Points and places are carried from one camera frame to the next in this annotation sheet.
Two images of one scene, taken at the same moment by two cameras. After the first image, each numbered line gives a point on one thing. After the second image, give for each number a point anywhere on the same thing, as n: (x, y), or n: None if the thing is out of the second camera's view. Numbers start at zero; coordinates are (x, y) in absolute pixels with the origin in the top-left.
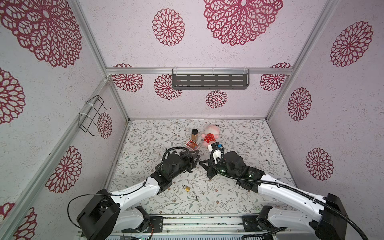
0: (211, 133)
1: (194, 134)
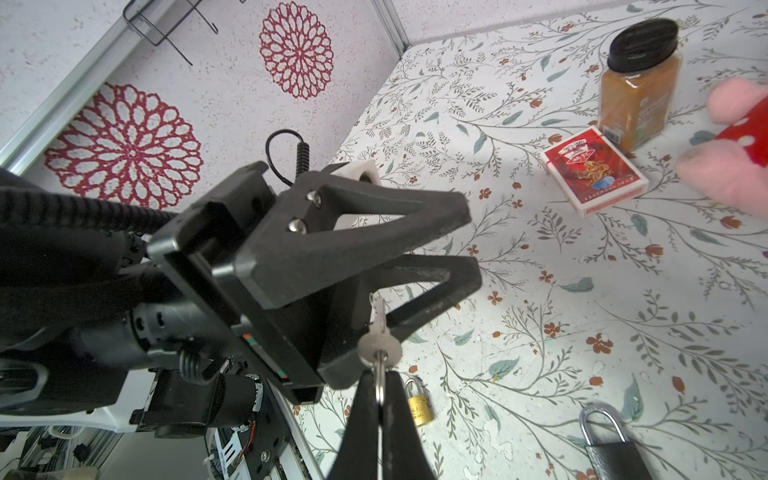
0: (733, 167)
1: (638, 89)
